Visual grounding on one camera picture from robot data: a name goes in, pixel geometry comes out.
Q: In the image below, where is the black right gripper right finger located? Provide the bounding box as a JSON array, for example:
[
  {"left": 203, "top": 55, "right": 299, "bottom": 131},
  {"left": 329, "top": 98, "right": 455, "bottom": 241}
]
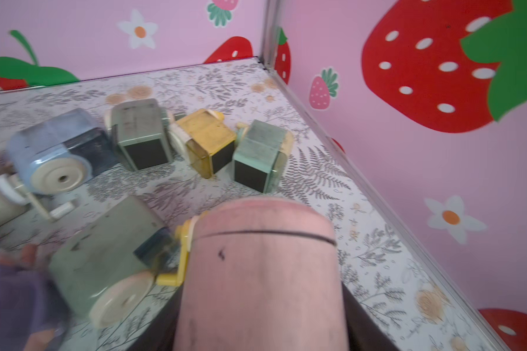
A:
[{"left": 342, "top": 284, "right": 399, "bottom": 351}]

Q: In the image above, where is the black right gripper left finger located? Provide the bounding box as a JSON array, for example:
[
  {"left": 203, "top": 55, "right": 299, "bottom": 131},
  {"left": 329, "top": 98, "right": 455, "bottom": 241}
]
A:
[{"left": 127, "top": 286, "right": 184, "bottom": 351}]

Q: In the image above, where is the grey green round sharpener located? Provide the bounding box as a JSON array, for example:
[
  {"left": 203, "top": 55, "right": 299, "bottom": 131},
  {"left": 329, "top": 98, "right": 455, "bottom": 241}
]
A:
[{"left": 48, "top": 196, "right": 177, "bottom": 329}]

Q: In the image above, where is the pink round pencil sharpener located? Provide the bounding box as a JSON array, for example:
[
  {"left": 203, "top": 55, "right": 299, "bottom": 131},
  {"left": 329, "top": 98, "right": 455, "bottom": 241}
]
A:
[{"left": 173, "top": 197, "right": 348, "bottom": 350}]

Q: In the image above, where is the yellow pencil sharpener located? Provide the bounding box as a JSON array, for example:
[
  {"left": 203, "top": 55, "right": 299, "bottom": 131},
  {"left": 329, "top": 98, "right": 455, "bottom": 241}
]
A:
[
  {"left": 155, "top": 211, "right": 209, "bottom": 288},
  {"left": 168, "top": 109, "right": 237, "bottom": 178}
]

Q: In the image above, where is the mint green pencil sharpener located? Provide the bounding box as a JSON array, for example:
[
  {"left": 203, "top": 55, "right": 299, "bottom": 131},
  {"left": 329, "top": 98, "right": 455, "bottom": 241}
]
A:
[{"left": 232, "top": 120, "right": 294, "bottom": 194}]

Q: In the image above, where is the grey green pencil sharpener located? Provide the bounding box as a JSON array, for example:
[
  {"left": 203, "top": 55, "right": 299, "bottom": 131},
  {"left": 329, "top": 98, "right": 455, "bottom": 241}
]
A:
[{"left": 104, "top": 98, "right": 174, "bottom": 171}]

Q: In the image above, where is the light blue pencil sharpener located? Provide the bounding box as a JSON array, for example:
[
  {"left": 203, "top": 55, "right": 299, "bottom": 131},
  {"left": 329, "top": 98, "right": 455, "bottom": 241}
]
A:
[{"left": 0, "top": 108, "right": 118, "bottom": 222}]

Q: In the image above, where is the cream white pencil sharpener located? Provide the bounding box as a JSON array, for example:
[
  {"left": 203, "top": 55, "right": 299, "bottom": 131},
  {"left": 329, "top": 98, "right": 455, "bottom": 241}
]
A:
[{"left": 0, "top": 168, "right": 29, "bottom": 226}]

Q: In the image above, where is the purple pencil sharpener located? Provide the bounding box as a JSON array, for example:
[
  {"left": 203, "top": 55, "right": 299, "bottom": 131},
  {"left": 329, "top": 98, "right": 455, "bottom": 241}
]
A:
[{"left": 0, "top": 244, "right": 68, "bottom": 350}]

